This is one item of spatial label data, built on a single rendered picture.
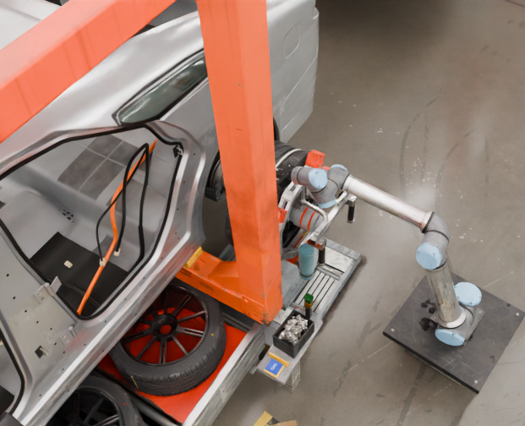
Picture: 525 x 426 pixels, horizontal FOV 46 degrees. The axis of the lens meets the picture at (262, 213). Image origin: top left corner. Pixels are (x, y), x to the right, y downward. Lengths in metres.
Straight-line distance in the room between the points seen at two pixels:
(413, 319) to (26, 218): 2.27
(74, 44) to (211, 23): 0.66
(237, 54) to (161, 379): 1.92
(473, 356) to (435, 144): 2.00
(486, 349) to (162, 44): 2.38
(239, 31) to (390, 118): 3.40
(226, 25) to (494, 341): 2.48
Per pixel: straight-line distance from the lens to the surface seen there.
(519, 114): 5.53
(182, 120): 2.85
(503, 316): 3.87
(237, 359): 3.48
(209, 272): 3.43
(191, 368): 3.37
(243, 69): 2.07
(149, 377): 3.39
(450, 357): 3.66
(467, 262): 4.40
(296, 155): 3.29
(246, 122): 2.22
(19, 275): 2.51
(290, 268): 3.96
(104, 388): 3.42
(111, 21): 1.56
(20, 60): 1.43
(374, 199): 3.04
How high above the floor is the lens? 3.51
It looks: 51 degrees down
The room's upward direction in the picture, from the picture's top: 5 degrees counter-clockwise
